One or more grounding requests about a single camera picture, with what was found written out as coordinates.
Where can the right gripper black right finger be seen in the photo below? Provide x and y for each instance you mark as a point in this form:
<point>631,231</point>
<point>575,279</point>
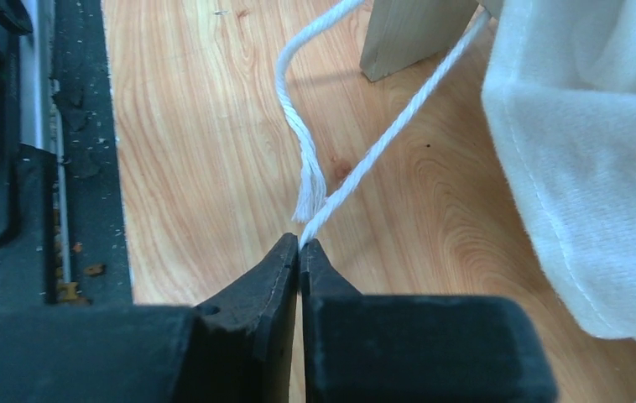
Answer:
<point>415,348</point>

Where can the wooden striped pet bed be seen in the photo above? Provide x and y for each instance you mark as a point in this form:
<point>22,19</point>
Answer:
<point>403,32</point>

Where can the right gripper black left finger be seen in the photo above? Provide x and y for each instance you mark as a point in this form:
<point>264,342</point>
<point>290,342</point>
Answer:
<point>233,347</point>

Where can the pink unicorn drawstring bag blanket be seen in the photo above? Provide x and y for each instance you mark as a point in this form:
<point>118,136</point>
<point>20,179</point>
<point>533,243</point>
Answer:
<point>560,100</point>

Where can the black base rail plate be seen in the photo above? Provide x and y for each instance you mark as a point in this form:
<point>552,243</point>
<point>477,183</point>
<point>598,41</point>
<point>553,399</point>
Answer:
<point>62,230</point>

